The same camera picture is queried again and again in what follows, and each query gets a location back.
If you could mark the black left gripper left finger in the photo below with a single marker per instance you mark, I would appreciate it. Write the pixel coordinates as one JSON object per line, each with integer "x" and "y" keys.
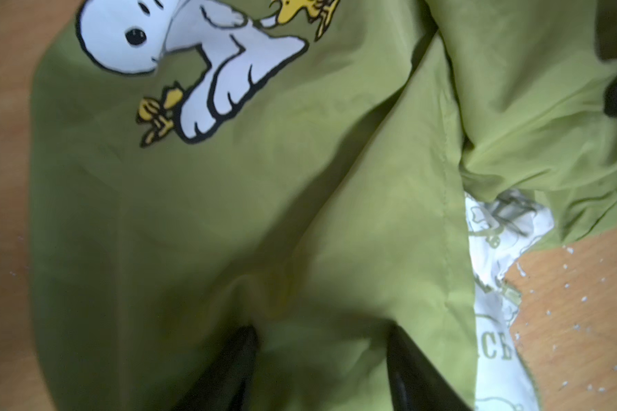
{"x": 227, "y": 382}

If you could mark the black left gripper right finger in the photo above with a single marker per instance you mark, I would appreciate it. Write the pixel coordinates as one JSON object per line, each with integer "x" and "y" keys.
{"x": 415, "y": 384}

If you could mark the green Snoopy zip jacket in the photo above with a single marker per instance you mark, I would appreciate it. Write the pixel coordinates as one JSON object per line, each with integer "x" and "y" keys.
{"x": 319, "y": 170}

